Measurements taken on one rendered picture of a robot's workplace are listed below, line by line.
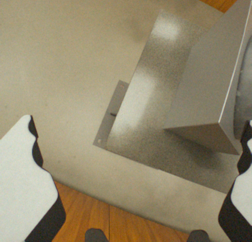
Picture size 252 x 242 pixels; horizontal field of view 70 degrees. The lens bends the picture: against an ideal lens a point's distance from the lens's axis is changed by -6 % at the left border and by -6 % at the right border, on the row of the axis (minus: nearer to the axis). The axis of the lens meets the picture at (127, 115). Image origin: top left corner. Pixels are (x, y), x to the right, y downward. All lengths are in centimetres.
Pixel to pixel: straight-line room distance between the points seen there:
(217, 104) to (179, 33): 26
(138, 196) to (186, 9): 146
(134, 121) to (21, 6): 151
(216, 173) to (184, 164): 7
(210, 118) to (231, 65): 6
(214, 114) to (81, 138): 116
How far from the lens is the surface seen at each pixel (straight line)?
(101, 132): 129
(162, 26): 44
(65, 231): 83
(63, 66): 142
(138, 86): 38
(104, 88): 134
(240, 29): 25
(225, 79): 22
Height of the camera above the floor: 130
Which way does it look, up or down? 82 degrees down
